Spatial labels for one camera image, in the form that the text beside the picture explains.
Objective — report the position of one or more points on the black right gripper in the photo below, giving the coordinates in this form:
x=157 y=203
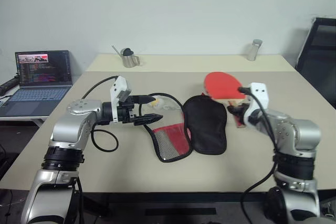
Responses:
x=241 y=110

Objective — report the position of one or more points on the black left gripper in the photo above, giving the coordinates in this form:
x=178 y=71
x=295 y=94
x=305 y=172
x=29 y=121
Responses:
x=124 y=112

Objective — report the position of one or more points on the red table tennis paddle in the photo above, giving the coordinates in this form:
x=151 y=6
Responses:
x=221 y=85

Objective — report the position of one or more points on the black and red paddle case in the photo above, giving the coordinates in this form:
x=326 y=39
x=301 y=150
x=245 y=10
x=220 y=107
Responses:
x=207 y=127

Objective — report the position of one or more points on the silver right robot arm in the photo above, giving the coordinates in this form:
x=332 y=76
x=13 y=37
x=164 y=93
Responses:
x=296 y=132

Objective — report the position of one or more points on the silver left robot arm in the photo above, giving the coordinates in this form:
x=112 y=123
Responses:
x=68 y=129

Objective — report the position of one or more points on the stainless steel pitcher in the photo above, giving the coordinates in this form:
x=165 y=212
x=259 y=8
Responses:
x=129 y=61

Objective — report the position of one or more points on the black round lid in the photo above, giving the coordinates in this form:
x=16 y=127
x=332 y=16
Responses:
x=128 y=51

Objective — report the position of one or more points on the steel shaker bottle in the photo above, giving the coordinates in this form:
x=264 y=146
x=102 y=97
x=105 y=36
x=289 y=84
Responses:
x=253 y=51

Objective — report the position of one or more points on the black office chair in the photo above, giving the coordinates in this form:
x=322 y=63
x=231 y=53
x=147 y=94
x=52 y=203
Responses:
x=320 y=51

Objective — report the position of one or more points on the open grey laptop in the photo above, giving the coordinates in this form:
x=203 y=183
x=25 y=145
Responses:
x=39 y=95

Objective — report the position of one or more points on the long black device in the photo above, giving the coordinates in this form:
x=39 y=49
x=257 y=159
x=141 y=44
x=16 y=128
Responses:
x=9 y=85

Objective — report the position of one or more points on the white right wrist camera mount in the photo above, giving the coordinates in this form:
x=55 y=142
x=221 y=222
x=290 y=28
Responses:
x=258 y=90

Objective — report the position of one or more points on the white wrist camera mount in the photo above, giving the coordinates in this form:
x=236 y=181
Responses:
x=258 y=90
x=119 y=83

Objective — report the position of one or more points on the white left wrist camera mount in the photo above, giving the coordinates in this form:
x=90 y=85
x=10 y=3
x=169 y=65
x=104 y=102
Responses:
x=119 y=83

